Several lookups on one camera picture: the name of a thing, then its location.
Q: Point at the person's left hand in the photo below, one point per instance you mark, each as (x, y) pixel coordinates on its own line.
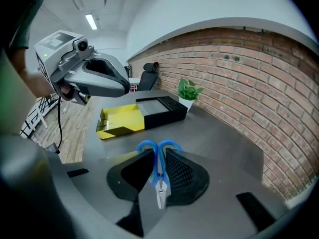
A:
(64, 91)

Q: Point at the black office chair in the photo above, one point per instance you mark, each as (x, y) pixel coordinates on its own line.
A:
(147, 80)

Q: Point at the person's green shirt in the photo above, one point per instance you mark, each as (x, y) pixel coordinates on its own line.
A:
(27, 21)

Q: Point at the long ceiling light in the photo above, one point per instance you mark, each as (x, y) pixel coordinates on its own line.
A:
(91, 22)

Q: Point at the yellow box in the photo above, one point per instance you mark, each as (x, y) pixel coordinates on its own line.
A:
(119, 121)

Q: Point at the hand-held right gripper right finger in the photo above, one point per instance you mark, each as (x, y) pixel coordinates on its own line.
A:
(189, 183)

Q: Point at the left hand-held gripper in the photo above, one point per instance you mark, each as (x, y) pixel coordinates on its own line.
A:
(62, 56)

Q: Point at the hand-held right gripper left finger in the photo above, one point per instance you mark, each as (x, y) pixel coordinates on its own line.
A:
(114, 180)

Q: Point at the person's left forearm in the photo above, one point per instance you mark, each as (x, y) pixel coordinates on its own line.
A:
(35, 83)

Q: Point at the green plant in white pot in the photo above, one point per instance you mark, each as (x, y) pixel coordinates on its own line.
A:
(189, 91)

